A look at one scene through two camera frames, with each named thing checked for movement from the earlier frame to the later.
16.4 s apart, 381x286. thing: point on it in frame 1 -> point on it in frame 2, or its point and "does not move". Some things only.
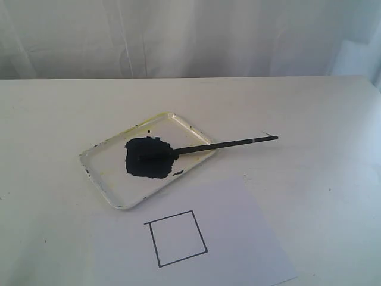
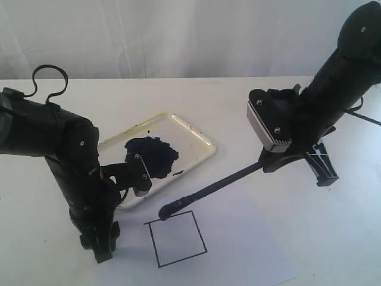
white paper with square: (210, 234) does not move
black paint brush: (177, 151) -> (166, 210)
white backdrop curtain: (106, 39) does not move
